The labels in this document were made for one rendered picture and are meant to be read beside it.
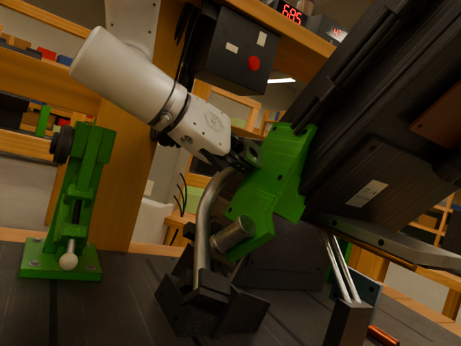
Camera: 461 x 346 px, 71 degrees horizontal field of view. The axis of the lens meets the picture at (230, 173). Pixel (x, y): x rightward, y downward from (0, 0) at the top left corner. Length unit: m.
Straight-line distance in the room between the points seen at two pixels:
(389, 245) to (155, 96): 0.41
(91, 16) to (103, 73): 10.37
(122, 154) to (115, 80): 0.34
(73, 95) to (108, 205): 0.28
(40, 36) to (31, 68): 9.70
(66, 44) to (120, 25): 10.03
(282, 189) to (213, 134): 0.14
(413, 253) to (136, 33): 0.53
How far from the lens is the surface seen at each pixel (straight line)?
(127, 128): 0.81
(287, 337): 0.66
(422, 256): 0.53
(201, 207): 0.64
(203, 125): 0.53
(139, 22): 0.59
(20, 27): 10.59
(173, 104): 0.51
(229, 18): 0.80
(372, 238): 0.56
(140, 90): 0.50
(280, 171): 0.56
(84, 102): 0.89
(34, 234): 0.91
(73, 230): 0.62
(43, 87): 0.88
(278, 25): 0.85
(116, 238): 0.86
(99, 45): 0.50
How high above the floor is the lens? 1.18
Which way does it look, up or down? 3 degrees down
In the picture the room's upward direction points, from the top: 16 degrees clockwise
